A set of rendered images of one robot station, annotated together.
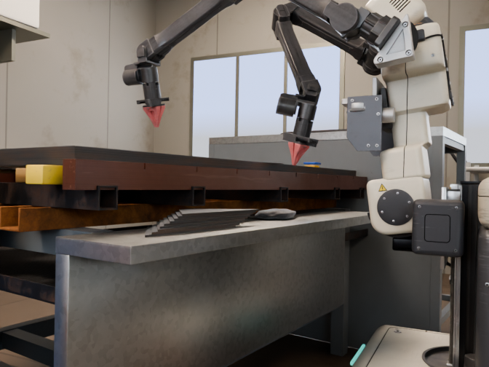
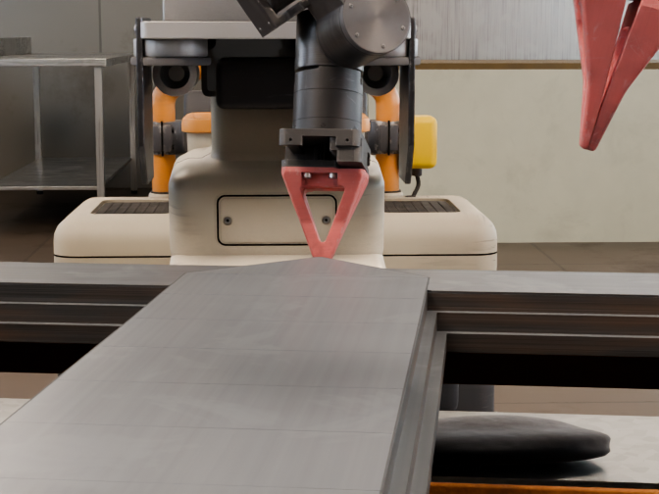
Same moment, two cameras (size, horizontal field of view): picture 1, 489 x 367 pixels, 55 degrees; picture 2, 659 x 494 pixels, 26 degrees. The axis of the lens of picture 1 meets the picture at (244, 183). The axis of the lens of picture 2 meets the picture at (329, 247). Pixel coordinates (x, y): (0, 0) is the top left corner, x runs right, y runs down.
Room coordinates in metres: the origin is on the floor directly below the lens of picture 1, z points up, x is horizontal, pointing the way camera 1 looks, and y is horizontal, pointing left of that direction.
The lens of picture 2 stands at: (2.09, 0.86, 1.03)
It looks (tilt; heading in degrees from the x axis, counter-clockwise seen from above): 9 degrees down; 242
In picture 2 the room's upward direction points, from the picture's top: straight up
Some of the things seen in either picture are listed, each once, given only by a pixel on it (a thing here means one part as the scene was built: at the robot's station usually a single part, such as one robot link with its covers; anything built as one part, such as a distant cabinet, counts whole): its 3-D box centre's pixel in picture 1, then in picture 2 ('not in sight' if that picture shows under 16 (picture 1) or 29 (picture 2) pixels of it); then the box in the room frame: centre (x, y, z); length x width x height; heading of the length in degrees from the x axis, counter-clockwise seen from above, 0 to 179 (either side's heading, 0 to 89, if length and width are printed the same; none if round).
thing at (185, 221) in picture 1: (191, 219); not in sight; (1.08, 0.12, 0.70); 0.39 x 0.12 x 0.04; 146
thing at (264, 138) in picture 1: (332, 141); not in sight; (2.67, -0.49, 1.03); 1.30 x 0.60 x 0.04; 56
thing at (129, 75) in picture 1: (139, 66); not in sight; (1.64, 0.37, 1.18); 0.12 x 0.09 x 0.12; 63
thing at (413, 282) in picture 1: (308, 238); not in sight; (2.44, -0.33, 0.51); 1.30 x 0.04 x 1.01; 56
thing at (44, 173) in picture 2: not in sight; (65, 124); (-0.43, -7.16, 0.50); 1.85 x 0.70 x 1.00; 64
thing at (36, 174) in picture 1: (44, 175); not in sight; (0.98, 0.41, 0.79); 0.06 x 0.05 x 0.04; 56
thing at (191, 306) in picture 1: (254, 287); not in sight; (1.40, -0.03, 0.48); 1.30 x 0.04 x 0.35; 146
